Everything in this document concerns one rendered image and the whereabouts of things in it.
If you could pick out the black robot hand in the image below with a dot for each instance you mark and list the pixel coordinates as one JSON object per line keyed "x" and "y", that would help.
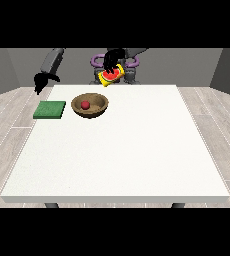
{"x": 40, "y": 81}
{"x": 113, "y": 58}

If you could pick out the green square pad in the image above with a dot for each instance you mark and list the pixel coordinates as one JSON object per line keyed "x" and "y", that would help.
{"x": 49, "y": 109}

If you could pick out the small red ball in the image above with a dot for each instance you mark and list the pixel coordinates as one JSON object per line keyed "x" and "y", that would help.
{"x": 85, "y": 105}

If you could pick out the brown wooden bowl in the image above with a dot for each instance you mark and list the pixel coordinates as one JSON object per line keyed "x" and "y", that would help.
{"x": 89, "y": 105}

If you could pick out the dark table leg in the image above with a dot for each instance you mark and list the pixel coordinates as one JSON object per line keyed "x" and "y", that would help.
{"x": 52, "y": 205}
{"x": 178, "y": 205}

